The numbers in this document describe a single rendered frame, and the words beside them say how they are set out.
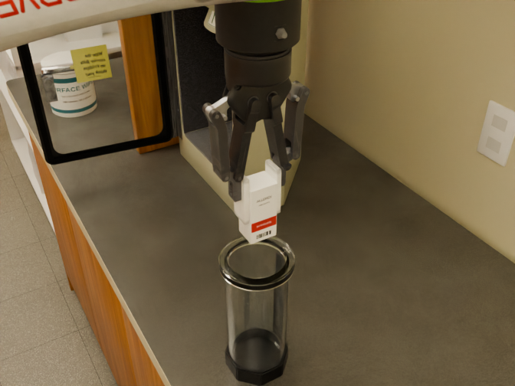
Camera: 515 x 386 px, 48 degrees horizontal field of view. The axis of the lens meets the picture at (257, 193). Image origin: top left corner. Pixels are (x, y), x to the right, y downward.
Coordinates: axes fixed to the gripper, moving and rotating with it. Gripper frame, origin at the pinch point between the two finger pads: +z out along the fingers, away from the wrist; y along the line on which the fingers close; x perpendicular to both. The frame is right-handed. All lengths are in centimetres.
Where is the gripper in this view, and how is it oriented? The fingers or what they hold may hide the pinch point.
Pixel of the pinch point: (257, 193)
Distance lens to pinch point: 74.7
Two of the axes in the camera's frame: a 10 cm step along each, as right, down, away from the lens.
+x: 5.0, 5.1, -7.0
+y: -8.7, 2.9, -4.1
